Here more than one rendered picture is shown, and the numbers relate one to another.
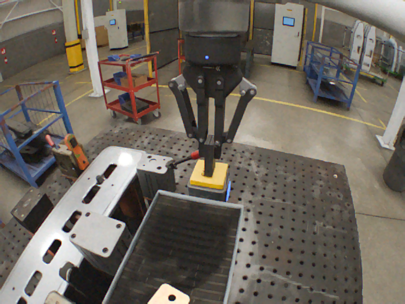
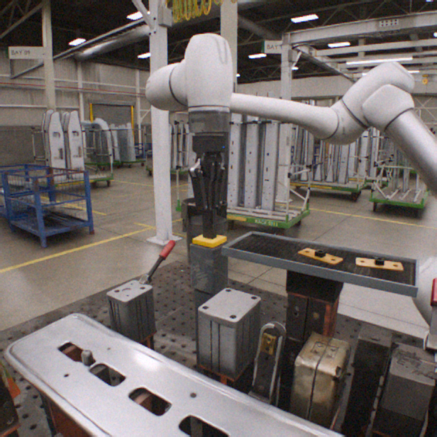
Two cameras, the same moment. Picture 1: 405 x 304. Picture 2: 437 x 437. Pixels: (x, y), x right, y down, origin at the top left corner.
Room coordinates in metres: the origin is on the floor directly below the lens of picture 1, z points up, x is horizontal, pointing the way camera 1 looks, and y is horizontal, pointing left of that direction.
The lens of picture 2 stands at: (0.03, 0.66, 1.39)
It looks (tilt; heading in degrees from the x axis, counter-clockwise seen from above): 15 degrees down; 289
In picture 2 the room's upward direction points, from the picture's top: straight up
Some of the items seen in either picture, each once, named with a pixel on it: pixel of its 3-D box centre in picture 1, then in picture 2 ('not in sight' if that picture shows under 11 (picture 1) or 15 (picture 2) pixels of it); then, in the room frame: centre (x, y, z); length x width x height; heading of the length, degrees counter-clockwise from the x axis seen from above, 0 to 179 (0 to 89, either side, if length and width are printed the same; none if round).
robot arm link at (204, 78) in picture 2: not in sight; (204, 72); (0.30, -0.02, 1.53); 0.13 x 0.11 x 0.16; 149
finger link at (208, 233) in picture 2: (208, 155); (208, 223); (0.29, -0.01, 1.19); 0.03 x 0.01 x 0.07; 166
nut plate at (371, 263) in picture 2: not in sight; (379, 262); (-0.08, 0.06, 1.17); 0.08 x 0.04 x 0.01; 177
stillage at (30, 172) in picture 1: (21, 129); not in sight; (1.69, 2.21, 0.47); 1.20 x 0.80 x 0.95; 72
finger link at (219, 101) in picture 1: (220, 110); (212, 184); (0.29, -0.03, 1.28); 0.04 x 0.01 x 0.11; 166
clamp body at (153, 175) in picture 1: (163, 205); (137, 355); (0.43, 0.13, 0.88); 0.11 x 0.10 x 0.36; 76
